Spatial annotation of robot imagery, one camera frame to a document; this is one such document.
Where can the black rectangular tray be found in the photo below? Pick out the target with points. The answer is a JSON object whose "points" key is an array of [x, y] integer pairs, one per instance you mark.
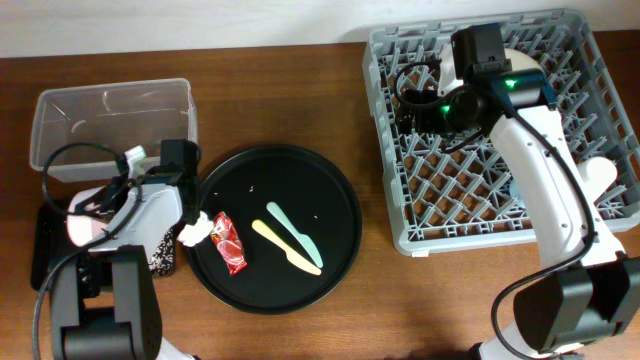
{"points": [[51, 242]]}

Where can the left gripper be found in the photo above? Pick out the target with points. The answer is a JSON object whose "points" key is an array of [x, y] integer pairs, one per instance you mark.
{"points": [[116, 191]]}

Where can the grey dishwasher rack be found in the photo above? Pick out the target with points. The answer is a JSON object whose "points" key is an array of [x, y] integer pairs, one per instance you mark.
{"points": [[445, 193]]}

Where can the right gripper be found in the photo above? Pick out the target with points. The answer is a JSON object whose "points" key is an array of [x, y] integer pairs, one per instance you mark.
{"points": [[426, 122]]}

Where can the pile of rice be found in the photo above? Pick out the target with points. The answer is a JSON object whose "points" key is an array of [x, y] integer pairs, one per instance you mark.
{"points": [[162, 262]]}

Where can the cream plate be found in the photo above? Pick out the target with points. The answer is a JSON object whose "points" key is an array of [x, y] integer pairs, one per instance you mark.
{"points": [[521, 61]]}

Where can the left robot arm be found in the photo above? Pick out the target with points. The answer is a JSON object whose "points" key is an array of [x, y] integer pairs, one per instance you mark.
{"points": [[103, 304]]}

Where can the clear plastic bin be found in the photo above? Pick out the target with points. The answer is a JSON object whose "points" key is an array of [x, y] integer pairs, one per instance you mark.
{"points": [[117, 115]]}

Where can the mint green plastic knife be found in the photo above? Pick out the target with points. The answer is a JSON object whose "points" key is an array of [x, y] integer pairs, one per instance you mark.
{"points": [[304, 240]]}

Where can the red snack wrapper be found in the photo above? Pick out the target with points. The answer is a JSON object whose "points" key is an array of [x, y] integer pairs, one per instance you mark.
{"points": [[226, 240]]}

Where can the white cup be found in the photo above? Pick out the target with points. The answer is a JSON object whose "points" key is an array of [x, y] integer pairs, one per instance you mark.
{"points": [[597, 174]]}

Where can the light blue cup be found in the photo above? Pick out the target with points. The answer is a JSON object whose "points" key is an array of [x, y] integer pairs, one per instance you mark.
{"points": [[514, 192]]}

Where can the round black tray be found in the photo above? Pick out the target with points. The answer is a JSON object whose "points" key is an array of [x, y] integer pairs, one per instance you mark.
{"points": [[319, 201]]}

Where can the crumpled white tissue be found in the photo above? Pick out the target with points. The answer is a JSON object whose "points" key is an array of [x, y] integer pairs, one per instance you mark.
{"points": [[191, 235]]}

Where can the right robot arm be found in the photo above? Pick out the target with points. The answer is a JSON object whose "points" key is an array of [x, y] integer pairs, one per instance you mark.
{"points": [[588, 287]]}

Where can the yellow plastic knife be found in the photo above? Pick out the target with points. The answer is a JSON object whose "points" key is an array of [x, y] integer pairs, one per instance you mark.
{"points": [[292, 255]]}

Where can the pink bowl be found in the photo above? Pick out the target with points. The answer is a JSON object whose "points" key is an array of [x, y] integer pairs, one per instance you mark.
{"points": [[83, 229]]}

